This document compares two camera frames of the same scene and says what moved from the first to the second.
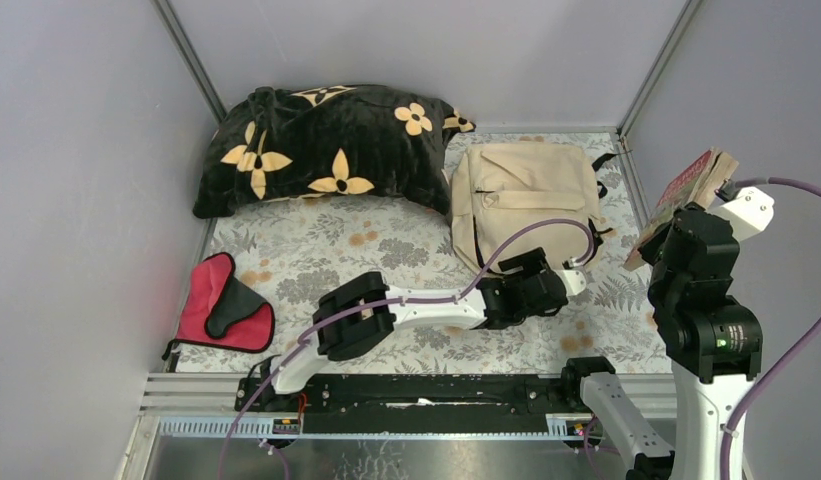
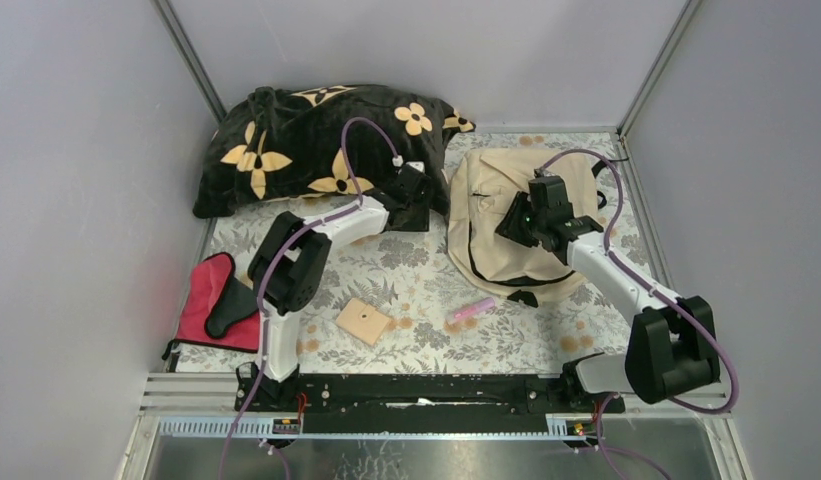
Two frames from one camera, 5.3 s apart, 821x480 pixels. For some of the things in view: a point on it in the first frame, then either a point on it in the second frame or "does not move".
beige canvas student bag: (512, 200) does not move
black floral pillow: (366, 140) does not move
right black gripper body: (658, 284) → (522, 224)
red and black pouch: (220, 309) does not move
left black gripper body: (528, 263) → (415, 216)
